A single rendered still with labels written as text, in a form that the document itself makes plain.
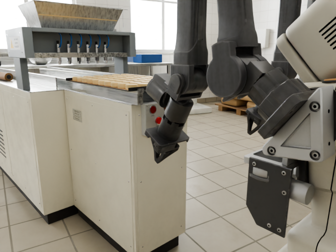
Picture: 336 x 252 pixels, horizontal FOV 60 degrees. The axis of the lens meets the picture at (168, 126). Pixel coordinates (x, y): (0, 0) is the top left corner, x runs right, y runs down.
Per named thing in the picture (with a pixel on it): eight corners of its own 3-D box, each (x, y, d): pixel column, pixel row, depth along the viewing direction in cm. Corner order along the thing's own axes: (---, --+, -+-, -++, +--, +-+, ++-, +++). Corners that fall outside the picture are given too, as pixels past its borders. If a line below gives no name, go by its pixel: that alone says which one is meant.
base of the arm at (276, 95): (298, 102, 41) (330, 94, 49) (260, 65, 45) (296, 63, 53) (261, 140, 47) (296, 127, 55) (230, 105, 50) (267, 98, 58)
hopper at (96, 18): (20, 30, 177) (17, 5, 174) (102, 34, 214) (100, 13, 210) (36, 27, 156) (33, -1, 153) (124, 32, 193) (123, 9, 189)
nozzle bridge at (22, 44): (12, 87, 182) (4, 29, 174) (112, 79, 229) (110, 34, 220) (29, 92, 158) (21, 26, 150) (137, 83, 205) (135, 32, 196)
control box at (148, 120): (141, 134, 128) (140, 103, 124) (180, 125, 143) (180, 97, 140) (146, 136, 125) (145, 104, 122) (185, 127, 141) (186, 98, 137)
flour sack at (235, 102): (236, 107, 507) (236, 98, 503) (219, 104, 541) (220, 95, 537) (263, 103, 545) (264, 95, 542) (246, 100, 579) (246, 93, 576)
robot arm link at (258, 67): (268, 79, 47) (284, 77, 51) (229, 41, 51) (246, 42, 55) (237, 118, 53) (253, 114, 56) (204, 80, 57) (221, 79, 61)
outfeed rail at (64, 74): (39, 74, 282) (39, 67, 281) (43, 74, 284) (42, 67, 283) (188, 98, 137) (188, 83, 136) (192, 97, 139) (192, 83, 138)
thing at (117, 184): (73, 216, 192) (61, 79, 170) (118, 199, 214) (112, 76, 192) (136, 275, 141) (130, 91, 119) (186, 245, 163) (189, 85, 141)
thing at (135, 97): (6, 76, 264) (5, 68, 262) (10, 75, 266) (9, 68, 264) (138, 105, 119) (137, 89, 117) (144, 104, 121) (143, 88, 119)
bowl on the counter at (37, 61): (29, 65, 389) (28, 55, 386) (27, 64, 416) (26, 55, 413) (55, 64, 405) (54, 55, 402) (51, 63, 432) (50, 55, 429)
